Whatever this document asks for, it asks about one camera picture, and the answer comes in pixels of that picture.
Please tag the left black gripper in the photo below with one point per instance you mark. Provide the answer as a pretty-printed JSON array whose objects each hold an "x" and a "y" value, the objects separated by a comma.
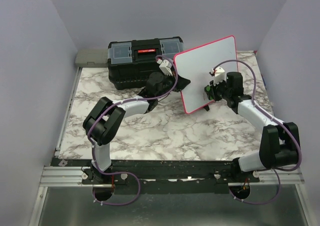
[{"x": 181, "y": 83}]

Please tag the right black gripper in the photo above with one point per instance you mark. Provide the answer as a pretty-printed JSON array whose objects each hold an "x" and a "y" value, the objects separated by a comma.
[{"x": 214, "y": 87}]

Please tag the green whiteboard eraser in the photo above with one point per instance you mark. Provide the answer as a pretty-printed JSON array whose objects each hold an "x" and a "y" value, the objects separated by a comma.
[{"x": 209, "y": 93}]

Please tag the pink framed whiteboard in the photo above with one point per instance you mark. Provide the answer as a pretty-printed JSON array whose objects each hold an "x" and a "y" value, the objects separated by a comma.
[{"x": 195, "y": 64}]

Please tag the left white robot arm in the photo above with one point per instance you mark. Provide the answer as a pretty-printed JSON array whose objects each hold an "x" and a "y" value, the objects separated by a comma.
[{"x": 102, "y": 123}]

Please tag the black plastic toolbox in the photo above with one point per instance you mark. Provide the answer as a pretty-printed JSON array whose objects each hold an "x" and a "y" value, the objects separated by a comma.
[{"x": 130, "y": 63}]

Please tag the grey plastic case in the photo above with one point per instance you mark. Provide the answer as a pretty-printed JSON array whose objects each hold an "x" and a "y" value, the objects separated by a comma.
[{"x": 91, "y": 58}]

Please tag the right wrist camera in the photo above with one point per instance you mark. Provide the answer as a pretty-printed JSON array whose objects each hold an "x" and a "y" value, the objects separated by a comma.
[{"x": 218, "y": 75}]

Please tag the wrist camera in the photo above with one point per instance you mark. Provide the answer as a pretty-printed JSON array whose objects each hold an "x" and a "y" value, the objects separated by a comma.
[
  {"x": 166, "y": 66},
  {"x": 218, "y": 75}
]

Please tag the wire whiteboard stand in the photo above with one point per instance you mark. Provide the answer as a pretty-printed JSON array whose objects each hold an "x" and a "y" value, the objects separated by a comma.
[{"x": 206, "y": 107}]

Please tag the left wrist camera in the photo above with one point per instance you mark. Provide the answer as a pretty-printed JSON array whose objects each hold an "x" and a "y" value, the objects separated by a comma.
[{"x": 166, "y": 66}]

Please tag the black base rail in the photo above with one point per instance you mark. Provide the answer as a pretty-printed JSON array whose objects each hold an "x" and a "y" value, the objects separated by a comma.
[{"x": 128, "y": 177}]

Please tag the aluminium extrusion frame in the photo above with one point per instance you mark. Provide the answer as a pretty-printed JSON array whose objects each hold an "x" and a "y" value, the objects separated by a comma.
[{"x": 61, "y": 197}]

